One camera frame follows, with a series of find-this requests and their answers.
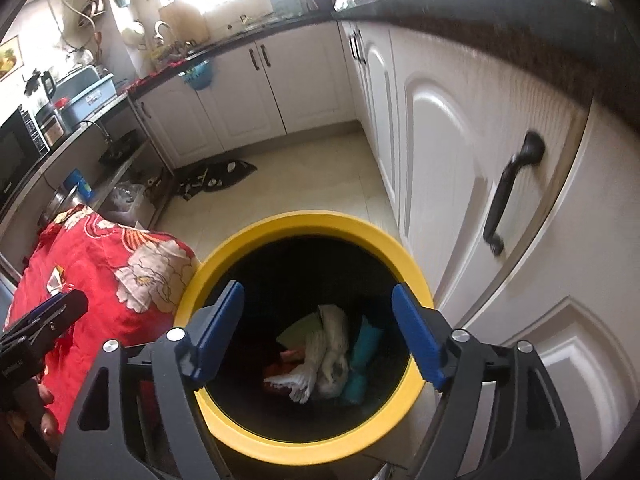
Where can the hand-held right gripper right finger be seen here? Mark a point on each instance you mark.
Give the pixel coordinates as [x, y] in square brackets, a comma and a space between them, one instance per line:
[420, 340]

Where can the steel shelf rack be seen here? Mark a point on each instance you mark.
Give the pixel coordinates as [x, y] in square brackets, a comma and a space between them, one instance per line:
[125, 165]

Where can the black blender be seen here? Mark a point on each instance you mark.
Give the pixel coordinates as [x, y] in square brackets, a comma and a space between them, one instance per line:
[47, 105]

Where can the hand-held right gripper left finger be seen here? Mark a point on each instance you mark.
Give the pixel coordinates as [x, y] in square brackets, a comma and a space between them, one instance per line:
[220, 340]

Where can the blue scrubbing cloth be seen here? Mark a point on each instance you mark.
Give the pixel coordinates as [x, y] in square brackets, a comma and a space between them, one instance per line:
[365, 350]

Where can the red floral tablecloth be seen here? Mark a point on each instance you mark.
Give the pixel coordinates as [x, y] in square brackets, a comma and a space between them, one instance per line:
[100, 280]

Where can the black frying pan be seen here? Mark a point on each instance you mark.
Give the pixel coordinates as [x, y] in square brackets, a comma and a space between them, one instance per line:
[120, 147]

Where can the steel cooking pot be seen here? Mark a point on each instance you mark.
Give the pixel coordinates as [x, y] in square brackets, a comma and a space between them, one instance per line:
[60, 205]

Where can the wooden cutting board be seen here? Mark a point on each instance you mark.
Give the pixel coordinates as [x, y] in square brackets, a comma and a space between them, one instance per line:
[185, 22]

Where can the blue canister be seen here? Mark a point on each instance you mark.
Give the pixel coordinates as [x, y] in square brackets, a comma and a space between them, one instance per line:
[80, 187]

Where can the red snack wrapper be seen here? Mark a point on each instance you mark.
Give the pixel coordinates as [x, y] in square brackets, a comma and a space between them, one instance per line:
[277, 375]

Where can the round white hanging lid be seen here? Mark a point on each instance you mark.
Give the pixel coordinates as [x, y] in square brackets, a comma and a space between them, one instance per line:
[135, 35]

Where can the white printed paper wrapper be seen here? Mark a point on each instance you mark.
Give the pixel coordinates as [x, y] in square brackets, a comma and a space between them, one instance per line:
[332, 345]

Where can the framed fruit picture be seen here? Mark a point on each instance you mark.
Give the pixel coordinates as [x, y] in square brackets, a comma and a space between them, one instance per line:
[9, 57]

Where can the steel faucet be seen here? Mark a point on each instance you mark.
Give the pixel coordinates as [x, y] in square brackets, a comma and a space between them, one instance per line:
[161, 32]

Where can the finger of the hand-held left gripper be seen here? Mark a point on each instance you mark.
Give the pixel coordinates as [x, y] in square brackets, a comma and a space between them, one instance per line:
[62, 317]
[42, 307]

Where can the dark floor mat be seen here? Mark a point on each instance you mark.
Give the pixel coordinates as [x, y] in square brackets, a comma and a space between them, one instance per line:
[215, 177]

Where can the person's left hand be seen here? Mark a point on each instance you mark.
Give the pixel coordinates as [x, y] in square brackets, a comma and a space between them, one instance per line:
[49, 410]

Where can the white kitchen cabinets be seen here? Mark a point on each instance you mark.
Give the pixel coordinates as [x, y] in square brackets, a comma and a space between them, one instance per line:
[450, 160]

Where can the blue dish bin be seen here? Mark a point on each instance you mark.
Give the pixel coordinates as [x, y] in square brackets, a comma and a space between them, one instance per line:
[85, 95]

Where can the yellow-rimmed trash bin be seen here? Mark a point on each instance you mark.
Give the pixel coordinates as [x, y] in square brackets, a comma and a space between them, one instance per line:
[300, 222]

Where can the green sponge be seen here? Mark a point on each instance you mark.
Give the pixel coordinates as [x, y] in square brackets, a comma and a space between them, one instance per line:
[300, 332]

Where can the black microwave oven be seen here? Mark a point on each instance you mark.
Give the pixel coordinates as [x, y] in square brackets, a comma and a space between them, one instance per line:
[17, 160]

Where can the blue hanging basket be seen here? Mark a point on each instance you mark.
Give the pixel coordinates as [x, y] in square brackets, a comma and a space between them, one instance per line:
[200, 76]

